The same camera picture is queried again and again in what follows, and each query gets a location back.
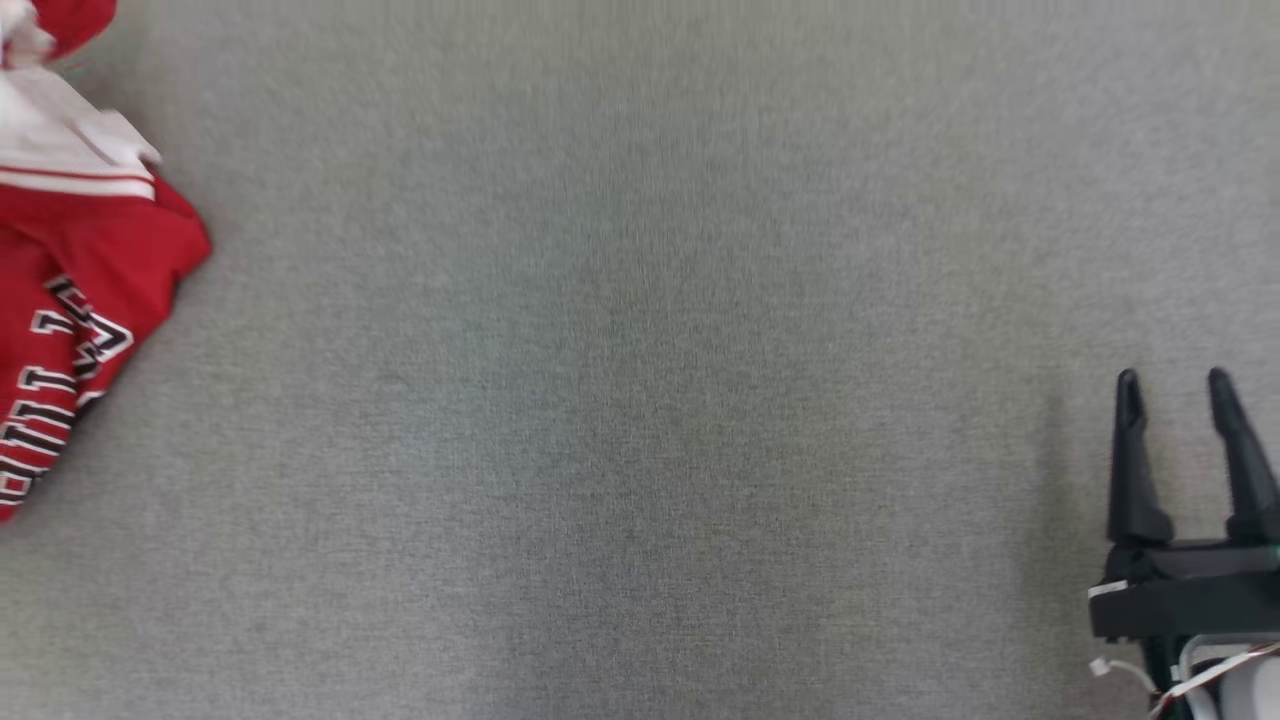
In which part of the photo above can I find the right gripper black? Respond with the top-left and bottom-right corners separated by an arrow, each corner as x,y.
1088,367 -> 1280,642

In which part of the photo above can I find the red white basketball jersey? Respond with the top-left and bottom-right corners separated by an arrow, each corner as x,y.
0,0 -> 213,523

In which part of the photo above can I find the thin white wire bundle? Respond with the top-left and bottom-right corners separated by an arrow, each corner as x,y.
1090,645 -> 1280,720

